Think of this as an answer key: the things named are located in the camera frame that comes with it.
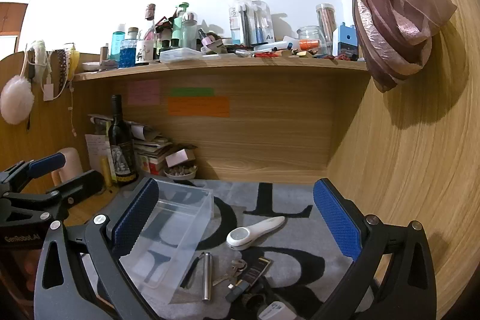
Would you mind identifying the toothbrush blister pack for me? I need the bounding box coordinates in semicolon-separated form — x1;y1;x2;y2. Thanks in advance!
229;0;252;45
249;0;272;43

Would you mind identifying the pale pink card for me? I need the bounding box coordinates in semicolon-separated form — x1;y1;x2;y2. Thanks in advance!
165;149;196;168

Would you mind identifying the blue liquid bottle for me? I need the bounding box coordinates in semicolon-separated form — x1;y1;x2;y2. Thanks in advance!
119;39;137;69

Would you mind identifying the white handheld massager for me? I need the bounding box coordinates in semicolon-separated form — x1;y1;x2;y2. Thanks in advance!
226;216;286;250

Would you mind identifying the pink curtain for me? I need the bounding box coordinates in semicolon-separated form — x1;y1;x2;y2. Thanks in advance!
296;0;480;94

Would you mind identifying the pink sticky note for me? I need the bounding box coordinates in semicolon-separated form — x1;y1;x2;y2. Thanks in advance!
127;80;161;106

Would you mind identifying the clear flat plastic case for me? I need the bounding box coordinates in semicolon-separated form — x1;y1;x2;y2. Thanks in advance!
159;47;203;63

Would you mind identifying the green sticky note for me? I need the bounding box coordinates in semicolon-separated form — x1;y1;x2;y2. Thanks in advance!
170;88;215;97

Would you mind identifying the wide glass jar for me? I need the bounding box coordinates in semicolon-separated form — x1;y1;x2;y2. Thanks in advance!
297;25;326;52

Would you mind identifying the clear plastic box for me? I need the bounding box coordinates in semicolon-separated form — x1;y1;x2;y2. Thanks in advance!
119;178;215;306

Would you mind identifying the grey mat with black letters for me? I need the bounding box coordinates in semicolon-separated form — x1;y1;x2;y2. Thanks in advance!
97;178;376;320

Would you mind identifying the bowl of stones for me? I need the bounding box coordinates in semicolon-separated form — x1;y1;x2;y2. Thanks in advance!
163;164;198;180

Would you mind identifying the black and gold lighter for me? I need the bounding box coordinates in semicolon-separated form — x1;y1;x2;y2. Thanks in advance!
242;257;271;287

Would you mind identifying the beige rounded container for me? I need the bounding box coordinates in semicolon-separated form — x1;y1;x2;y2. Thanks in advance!
52;148;81;186

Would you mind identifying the blue and white box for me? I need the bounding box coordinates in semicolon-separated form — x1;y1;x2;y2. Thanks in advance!
333;22;359;58

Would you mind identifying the clear bottle with silver cap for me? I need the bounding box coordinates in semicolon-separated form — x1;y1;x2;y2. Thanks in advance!
181;13;198;50

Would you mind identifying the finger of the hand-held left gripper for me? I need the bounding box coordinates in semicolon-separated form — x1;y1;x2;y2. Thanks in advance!
0;152;67;194
0;170;104;224

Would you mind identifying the white printed mug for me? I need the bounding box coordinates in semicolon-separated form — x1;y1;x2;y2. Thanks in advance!
136;39;155;66

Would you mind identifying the white fluffy pom-pom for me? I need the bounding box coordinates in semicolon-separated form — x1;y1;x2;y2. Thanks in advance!
0;76;35;125

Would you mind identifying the white charger plug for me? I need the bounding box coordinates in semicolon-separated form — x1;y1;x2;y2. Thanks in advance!
257;301;297;320

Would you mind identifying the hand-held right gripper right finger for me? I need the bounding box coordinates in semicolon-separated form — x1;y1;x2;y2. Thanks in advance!
313;178;437;320

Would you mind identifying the dark wine bottle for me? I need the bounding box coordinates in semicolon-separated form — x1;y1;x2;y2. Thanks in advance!
108;94;139;186

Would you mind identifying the orange sticky note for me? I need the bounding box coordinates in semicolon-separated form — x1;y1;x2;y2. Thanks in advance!
167;96;230;117

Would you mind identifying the black cylinder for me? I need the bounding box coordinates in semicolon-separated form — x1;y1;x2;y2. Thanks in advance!
243;289;272;311

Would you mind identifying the white handwritten note paper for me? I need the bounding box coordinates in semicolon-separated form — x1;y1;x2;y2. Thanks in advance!
85;133;111;171

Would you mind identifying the tall clear jar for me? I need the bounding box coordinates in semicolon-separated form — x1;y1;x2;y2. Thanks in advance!
316;3;336;43

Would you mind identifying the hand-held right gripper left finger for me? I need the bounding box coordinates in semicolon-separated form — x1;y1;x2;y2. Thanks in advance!
34;178;160;320

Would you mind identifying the patterned hanging band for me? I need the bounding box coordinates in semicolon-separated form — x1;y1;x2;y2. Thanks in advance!
56;49;72;88

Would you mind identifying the wooden shelf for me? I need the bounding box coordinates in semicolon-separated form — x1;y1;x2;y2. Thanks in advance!
73;55;370;82

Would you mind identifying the teal bottle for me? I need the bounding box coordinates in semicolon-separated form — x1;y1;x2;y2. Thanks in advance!
111;24;126;62

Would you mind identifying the rolled printed paper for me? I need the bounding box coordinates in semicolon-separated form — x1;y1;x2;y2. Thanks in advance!
88;114;151;139

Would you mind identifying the stack of books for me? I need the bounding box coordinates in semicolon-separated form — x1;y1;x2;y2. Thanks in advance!
133;133;175;176

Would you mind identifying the white hanging charger with cable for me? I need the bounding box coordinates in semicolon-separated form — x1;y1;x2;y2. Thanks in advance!
39;50;72;102

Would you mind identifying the green pump bottle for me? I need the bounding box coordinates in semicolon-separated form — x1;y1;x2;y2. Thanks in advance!
172;2;190;43

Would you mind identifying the silver flashlight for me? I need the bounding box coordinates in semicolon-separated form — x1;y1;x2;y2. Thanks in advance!
180;252;214;302

